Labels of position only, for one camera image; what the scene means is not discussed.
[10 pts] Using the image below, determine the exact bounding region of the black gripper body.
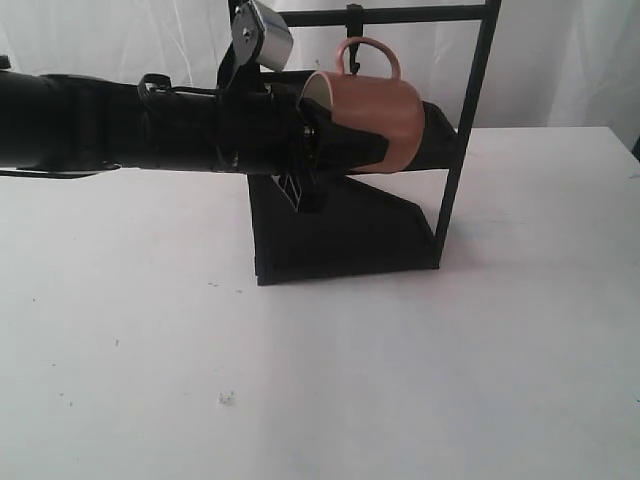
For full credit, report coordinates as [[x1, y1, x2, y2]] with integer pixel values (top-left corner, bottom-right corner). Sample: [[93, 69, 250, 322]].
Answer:
[[214, 89, 327, 214]]

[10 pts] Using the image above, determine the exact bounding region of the terracotta ceramic mug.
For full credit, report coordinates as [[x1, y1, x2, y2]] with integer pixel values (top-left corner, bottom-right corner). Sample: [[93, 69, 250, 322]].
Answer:
[[301, 36, 426, 174]]

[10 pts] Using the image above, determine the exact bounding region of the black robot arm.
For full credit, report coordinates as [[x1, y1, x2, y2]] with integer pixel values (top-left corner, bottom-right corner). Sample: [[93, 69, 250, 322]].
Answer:
[[1, 57, 389, 213]]

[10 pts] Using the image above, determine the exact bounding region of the black two-tier shelf rack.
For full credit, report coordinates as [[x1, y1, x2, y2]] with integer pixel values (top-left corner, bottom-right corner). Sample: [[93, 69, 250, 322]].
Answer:
[[247, 1, 501, 286]]

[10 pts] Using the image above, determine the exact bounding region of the black metal hook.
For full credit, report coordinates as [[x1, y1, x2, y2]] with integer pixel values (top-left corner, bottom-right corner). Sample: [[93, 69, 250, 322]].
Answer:
[[345, 3, 364, 75]]

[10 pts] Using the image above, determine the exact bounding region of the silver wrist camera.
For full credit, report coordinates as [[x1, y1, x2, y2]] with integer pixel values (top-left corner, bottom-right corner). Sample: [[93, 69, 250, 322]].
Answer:
[[231, 1, 294, 72]]

